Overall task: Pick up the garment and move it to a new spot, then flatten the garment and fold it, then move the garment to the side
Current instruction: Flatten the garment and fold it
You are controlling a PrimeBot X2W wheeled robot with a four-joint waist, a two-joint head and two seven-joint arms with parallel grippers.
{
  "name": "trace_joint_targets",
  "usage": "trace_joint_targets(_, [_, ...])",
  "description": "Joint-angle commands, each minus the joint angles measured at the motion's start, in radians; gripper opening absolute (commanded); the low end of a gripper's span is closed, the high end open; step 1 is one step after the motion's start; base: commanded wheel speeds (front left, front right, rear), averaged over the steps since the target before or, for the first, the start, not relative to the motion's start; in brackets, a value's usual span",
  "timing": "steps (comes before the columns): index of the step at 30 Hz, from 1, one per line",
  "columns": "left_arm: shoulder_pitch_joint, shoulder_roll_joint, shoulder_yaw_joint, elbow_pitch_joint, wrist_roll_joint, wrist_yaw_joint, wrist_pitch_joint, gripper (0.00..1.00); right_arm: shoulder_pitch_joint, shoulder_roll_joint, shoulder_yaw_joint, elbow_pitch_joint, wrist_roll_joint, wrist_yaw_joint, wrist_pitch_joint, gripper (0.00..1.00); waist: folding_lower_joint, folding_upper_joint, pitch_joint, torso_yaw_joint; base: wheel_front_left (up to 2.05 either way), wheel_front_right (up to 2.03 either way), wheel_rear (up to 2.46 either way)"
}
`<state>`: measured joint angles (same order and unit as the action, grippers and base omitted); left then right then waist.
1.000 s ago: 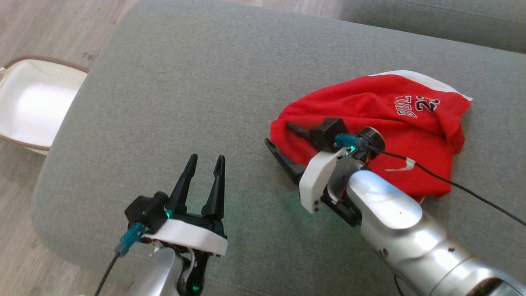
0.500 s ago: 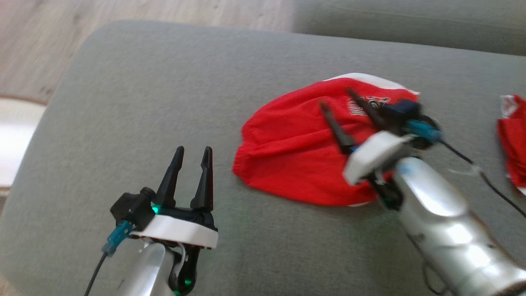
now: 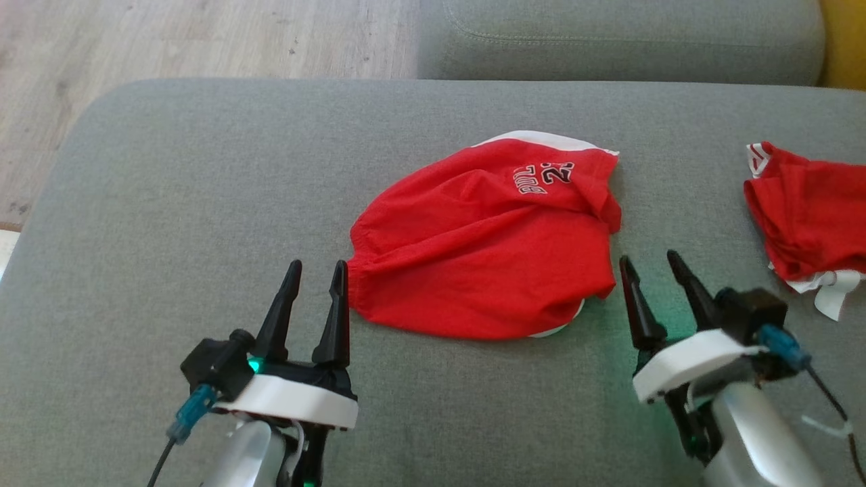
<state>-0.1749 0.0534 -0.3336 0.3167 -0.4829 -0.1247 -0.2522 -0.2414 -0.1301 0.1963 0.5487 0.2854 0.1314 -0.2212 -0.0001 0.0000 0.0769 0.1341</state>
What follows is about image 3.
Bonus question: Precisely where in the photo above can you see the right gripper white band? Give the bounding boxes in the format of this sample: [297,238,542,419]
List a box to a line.
[619,250,769,467]

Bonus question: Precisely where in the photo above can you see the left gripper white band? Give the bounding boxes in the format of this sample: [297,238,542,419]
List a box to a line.
[216,260,359,487]

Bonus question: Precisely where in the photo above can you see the red basketball jersey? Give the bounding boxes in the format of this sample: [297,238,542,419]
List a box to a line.
[743,141,866,322]

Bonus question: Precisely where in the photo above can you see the red basketball shorts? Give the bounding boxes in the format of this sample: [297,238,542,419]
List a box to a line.
[348,130,622,340]

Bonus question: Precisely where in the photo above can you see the grey sofa chaise seat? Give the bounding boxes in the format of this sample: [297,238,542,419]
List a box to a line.
[0,78,866,487]

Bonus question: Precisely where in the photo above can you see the large yellow sofa back cushion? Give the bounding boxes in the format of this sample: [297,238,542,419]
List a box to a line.
[819,0,866,90]

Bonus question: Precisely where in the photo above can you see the left arm cable blue connector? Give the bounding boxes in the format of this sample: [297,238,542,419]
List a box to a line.
[145,384,221,487]

